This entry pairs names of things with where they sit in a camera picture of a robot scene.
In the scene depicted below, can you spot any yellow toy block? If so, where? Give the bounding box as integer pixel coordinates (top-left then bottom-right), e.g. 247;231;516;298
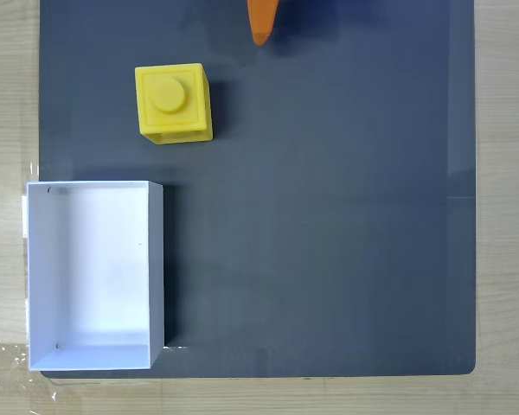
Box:
134;62;214;145

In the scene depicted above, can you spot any white open cardboard box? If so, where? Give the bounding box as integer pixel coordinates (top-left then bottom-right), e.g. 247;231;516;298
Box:
26;180;165;373

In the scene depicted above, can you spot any dark grey work mat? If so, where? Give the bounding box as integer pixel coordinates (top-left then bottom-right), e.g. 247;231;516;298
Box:
38;0;477;380

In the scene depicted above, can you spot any clear adhesive tape piece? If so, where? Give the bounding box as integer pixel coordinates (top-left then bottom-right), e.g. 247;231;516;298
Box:
0;340;58;404

